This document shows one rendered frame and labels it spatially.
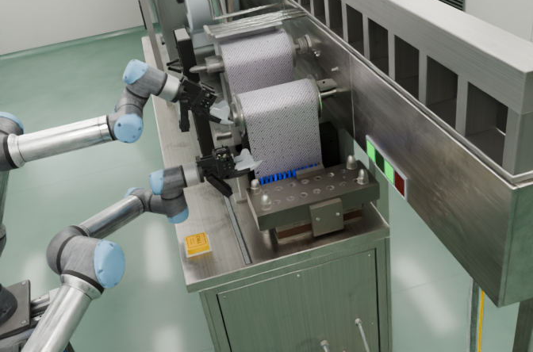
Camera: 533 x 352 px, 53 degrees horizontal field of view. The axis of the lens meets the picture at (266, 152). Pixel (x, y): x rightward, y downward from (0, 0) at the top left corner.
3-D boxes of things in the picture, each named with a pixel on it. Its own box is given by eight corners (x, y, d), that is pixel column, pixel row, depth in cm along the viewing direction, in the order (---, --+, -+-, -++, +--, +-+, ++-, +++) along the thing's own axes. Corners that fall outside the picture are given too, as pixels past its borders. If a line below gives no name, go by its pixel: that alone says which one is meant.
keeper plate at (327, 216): (312, 232, 171) (308, 205, 165) (341, 224, 173) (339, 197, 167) (314, 238, 169) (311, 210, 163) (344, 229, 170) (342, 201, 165)
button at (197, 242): (185, 242, 177) (184, 236, 176) (206, 236, 178) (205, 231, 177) (188, 255, 171) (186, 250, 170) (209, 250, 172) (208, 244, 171)
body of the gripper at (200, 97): (220, 97, 163) (184, 81, 158) (205, 121, 166) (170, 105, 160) (215, 88, 169) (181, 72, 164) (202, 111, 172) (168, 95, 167)
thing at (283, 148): (255, 181, 181) (247, 133, 171) (322, 163, 184) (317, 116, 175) (256, 181, 180) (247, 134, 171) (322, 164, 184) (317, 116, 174)
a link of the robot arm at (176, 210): (166, 208, 186) (159, 181, 180) (194, 212, 181) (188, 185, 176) (154, 222, 180) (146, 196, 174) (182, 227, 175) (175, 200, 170)
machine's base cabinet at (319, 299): (173, 147, 420) (146, 42, 376) (253, 128, 429) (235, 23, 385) (240, 451, 207) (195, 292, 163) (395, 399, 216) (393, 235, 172)
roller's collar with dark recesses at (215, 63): (206, 72, 194) (203, 55, 191) (223, 68, 195) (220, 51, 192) (209, 78, 189) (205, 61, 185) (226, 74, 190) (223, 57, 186)
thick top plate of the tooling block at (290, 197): (247, 203, 179) (245, 188, 176) (360, 174, 185) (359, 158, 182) (259, 231, 166) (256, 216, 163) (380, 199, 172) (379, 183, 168)
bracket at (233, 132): (231, 197, 196) (216, 123, 180) (249, 192, 197) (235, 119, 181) (235, 204, 192) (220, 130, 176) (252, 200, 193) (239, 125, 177)
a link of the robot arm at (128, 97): (108, 125, 155) (124, 94, 152) (110, 109, 165) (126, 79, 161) (133, 135, 159) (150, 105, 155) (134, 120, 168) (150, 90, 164)
